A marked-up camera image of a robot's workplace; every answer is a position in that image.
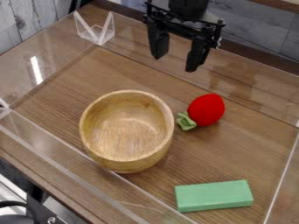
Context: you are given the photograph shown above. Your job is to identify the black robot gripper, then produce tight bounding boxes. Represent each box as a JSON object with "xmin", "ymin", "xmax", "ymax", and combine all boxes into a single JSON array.
[{"xmin": 145, "ymin": 0, "xmax": 226, "ymax": 73}]

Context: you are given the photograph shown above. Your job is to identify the red knitted strawberry toy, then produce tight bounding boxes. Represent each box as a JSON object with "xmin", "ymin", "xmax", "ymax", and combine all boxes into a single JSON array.
[{"xmin": 177, "ymin": 94, "xmax": 226, "ymax": 131}]

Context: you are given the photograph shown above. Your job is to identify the wooden bowl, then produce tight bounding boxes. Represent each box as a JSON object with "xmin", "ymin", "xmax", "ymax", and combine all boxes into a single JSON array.
[{"xmin": 79, "ymin": 90, "xmax": 175, "ymax": 173}]

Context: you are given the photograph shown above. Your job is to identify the green rectangular block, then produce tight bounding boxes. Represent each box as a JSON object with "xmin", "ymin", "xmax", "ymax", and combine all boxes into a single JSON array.
[{"xmin": 174, "ymin": 180, "xmax": 254, "ymax": 213}]

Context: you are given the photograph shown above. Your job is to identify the clear acrylic corner bracket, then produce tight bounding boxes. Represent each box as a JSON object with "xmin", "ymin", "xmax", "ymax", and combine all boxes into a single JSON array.
[{"xmin": 74, "ymin": 11, "xmax": 117, "ymax": 46}]

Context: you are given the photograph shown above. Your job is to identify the clear acrylic enclosure walls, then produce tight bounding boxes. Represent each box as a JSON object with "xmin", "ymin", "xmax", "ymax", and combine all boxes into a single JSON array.
[{"xmin": 0, "ymin": 13, "xmax": 299, "ymax": 224}]

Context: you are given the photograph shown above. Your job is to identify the black metal table bracket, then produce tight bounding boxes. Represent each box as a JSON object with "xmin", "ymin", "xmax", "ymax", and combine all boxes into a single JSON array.
[{"xmin": 27, "ymin": 195, "xmax": 62, "ymax": 224}]

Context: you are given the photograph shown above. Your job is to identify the black cable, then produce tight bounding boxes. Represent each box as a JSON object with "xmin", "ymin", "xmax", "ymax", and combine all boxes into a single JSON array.
[{"xmin": 0, "ymin": 200, "xmax": 31, "ymax": 212}]

